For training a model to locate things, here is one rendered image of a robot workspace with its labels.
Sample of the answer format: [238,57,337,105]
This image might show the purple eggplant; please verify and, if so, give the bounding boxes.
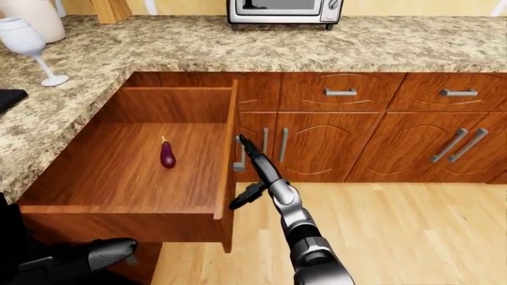
[159,135,177,169]

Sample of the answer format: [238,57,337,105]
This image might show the grey drawer bar handle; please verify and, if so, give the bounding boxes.
[322,87,358,97]
[439,88,479,97]

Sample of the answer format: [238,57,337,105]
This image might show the narrow wooden cabinet door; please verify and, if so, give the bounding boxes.
[236,111,279,183]

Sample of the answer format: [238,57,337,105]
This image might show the wooden drawer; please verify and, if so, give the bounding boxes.
[387,72,507,113]
[17,78,241,254]
[278,71,408,113]

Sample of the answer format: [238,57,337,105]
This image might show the silver toaster oven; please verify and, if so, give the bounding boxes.
[226,0,344,32]

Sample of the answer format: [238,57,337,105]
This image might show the white ceramic jar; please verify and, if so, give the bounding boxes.
[0,0,67,44]

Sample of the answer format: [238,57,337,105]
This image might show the closed wooden drawer front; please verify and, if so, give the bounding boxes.
[387,72,507,113]
[278,71,408,113]

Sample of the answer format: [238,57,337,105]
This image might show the grey handle of drawer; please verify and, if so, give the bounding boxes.
[233,135,249,173]

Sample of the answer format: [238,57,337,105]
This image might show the wooden knife block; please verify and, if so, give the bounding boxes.
[90,0,133,25]

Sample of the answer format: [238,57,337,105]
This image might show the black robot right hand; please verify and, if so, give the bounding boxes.
[228,135,284,211]

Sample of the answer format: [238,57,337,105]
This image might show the white wine glass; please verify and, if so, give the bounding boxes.
[0,17,71,88]

